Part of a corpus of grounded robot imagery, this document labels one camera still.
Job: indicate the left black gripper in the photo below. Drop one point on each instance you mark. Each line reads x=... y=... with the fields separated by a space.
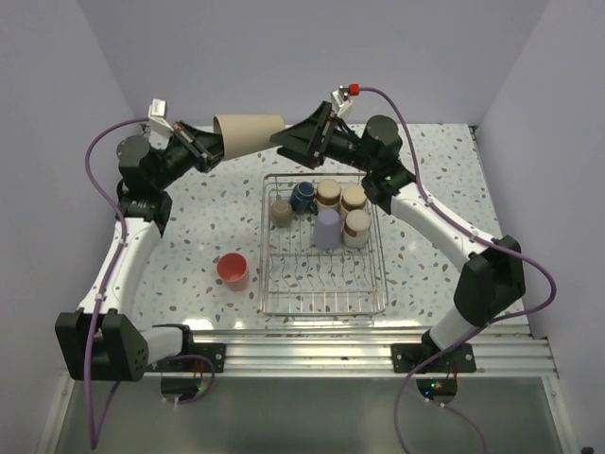
x=207 y=149

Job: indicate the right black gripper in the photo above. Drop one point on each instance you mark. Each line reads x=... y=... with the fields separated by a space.
x=307 y=142

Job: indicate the tall beige plastic cup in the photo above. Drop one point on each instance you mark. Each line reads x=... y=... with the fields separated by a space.
x=245 y=134

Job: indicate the dark blue mug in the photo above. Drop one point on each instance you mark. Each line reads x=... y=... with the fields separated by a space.
x=302 y=199

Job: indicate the cream brown-banded cup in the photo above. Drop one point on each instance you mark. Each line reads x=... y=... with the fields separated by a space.
x=328 y=195
x=352 y=198

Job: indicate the small grey-green mug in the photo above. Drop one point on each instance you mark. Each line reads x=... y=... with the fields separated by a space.
x=281 y=213

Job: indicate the purple plastic cup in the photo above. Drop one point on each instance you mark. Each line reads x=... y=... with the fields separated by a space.
x=327 y=229

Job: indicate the steel cup with handle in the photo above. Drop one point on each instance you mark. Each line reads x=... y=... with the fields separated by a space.
x=356 y=230

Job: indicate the red plastic cup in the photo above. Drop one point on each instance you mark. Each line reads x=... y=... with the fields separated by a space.
x=233 y=271

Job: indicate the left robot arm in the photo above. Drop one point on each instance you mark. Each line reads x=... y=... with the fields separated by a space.
x=99 y=341

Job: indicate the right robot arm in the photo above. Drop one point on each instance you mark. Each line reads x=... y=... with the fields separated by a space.
x=491 y=276

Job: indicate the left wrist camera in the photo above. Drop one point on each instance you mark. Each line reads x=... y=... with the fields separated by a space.
x=156 y=115

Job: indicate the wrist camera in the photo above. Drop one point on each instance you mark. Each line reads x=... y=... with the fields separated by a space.
x=342 y=99
x=156 y=115

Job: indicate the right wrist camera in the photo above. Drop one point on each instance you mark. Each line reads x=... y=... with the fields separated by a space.
x=342 y=99

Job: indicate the wire dish rack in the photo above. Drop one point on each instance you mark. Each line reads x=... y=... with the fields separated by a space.
x=298 y=279

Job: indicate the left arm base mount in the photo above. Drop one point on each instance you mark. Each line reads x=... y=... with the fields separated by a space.
x=202 y=357

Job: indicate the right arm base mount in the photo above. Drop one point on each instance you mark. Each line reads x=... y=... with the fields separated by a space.
x=406 y=357

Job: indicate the aluminium rail frame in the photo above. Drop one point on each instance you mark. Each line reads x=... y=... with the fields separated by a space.
x=364 y=351

